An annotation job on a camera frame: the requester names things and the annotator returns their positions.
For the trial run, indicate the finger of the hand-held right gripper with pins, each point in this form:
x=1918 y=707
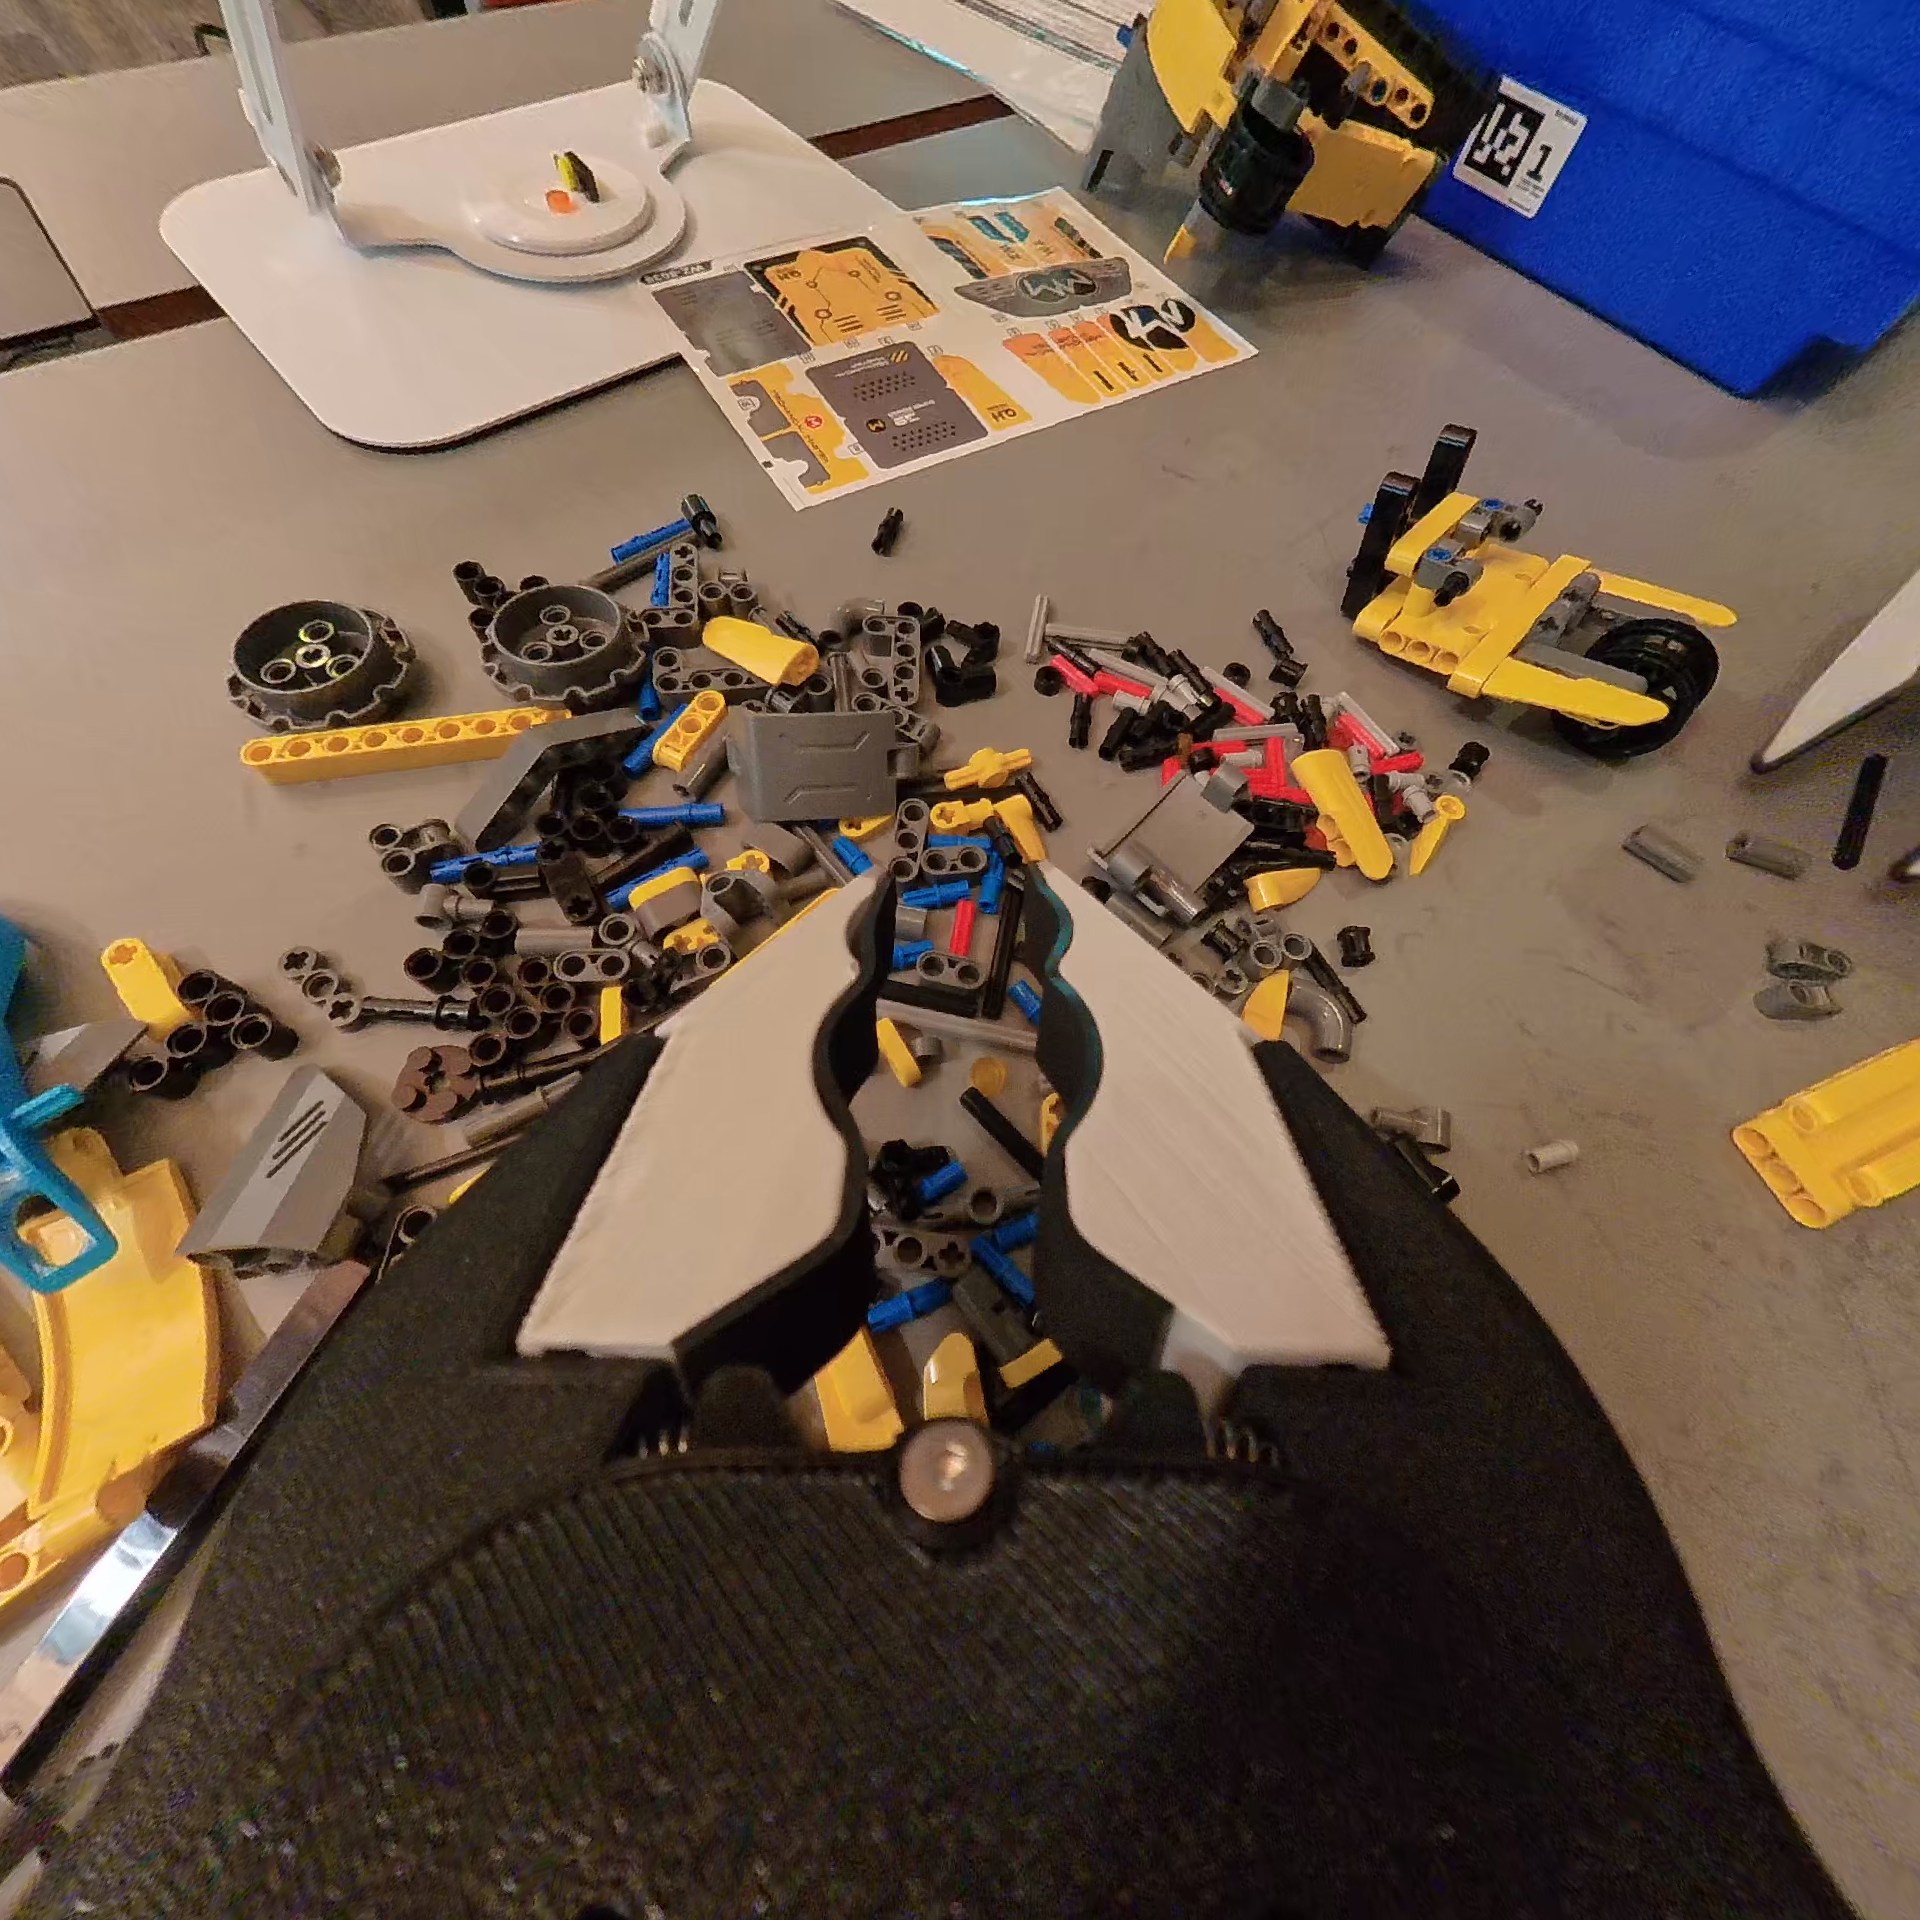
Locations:
x=1869 y=678

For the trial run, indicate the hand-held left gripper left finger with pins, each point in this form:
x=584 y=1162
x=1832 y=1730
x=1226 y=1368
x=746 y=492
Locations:
x=706 y=1175

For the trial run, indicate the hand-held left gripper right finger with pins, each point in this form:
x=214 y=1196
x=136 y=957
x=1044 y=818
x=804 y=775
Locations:
x=1222 y=1189

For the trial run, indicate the pile of toy building pieces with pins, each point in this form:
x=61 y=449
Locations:
x=565 y=838

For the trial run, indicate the yellow panel with grey pins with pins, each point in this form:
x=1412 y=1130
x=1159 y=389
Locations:
x=1840 y=1144

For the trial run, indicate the grey black elbow connector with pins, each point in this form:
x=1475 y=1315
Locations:
x=1423 y=1146

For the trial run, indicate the black toy axle rod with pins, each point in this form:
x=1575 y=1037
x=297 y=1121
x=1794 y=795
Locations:
x=1858 y=805

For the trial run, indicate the tiny grey toy bush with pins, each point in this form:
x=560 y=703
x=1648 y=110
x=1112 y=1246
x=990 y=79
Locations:
x=1549 y=1157

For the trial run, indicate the small yellow toy vehicle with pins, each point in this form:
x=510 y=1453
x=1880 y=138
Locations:
x=1499 y=627

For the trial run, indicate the grey vented toy panel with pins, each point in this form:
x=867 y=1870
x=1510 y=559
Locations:
x=276 y=1189

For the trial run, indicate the blue storage bin with tag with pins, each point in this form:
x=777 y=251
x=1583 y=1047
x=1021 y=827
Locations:
x=1719 y=185

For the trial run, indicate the long yellow toy beam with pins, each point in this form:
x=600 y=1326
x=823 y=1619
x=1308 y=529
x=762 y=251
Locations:
x=392 y=748

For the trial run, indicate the dark grey toy wheel hub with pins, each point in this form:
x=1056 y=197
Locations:
x=318 y=659
x=565 y=647

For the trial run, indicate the yellow curved toy panel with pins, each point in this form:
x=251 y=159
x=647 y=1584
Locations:
x=136 y=1348

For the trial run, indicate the glossy black flat bar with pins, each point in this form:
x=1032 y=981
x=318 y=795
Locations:
x=184 y=1500

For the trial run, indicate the teal brick separator tool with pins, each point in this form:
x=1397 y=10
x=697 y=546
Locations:
x=46 y=1121

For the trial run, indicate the large yellow black toy model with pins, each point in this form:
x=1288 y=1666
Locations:
x=1350 y=164

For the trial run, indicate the yellow sticker sheet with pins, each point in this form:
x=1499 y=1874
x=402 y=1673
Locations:
x=898 y=389

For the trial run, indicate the clear bag with paper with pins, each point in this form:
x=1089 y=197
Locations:
x=990 y=40

